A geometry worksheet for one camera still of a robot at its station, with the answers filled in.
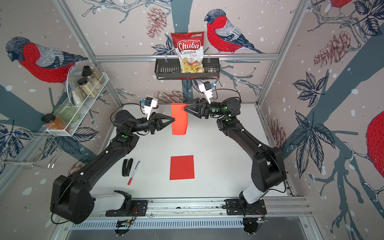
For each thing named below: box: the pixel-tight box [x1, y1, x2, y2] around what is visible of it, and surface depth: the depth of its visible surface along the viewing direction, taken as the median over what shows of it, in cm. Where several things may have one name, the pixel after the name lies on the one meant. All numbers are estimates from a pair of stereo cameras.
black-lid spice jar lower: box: [77, 77, 98, 98], surface depth 78 cm
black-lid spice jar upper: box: [82, 65, 105, 85], surface depth 86 cm
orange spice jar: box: [41, 113, 71, 133], surface depth 62 cm
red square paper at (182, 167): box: [169, 155, 195, 180], surface depth 90 cm
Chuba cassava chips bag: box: [171, 31, 205, 74], surface depth 83 cm
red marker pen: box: [127, 161, 141, 186], surface depth 87 cm
